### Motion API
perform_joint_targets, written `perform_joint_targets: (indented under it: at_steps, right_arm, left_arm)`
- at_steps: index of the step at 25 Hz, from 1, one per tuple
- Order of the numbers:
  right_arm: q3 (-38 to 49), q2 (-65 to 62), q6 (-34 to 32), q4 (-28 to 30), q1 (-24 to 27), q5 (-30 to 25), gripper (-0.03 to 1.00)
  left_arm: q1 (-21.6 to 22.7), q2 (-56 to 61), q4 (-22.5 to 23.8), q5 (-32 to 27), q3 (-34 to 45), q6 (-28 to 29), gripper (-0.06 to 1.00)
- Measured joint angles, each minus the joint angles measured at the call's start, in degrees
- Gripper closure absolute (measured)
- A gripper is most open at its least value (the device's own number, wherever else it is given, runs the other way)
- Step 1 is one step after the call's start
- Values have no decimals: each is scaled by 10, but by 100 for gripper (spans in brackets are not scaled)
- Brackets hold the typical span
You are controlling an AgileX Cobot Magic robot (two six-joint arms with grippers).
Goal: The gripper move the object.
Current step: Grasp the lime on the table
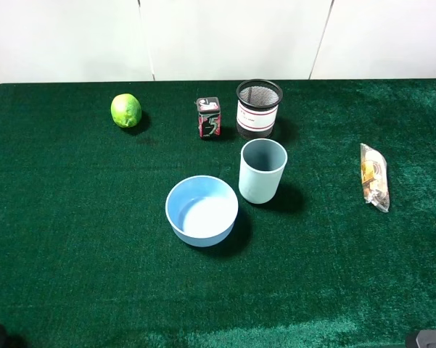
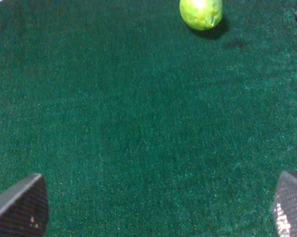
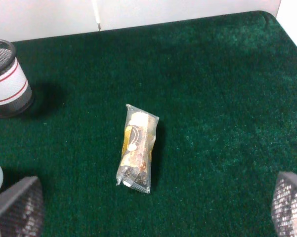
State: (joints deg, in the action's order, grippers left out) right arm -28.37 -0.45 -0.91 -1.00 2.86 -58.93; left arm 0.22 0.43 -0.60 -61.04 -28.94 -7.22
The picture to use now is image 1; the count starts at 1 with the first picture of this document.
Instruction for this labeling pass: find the light blue bowl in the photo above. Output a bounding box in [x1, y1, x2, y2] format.
[165, 175, 239, 247]

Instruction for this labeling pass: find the green lime fruit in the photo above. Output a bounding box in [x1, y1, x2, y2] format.
[110, 94, 141, 128]

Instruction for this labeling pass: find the red black gum box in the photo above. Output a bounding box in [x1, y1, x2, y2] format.
[196, 97, 221, 139]

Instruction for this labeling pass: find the clear wrapped snack packet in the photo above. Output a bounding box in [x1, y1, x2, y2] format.
[360, 144, 390, 212]

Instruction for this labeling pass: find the light blue cup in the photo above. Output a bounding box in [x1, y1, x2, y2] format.
[239, 138, 288, 204]

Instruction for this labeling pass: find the black object bottom right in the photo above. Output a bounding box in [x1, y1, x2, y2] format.
[405, 330, 436, 348]

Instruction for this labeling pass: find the green felt table cloth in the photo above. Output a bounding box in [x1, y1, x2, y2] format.
[0, 79, 436, 347]

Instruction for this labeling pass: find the black mesh pen holder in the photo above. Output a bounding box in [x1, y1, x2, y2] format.
[236, 79, 283, 140]

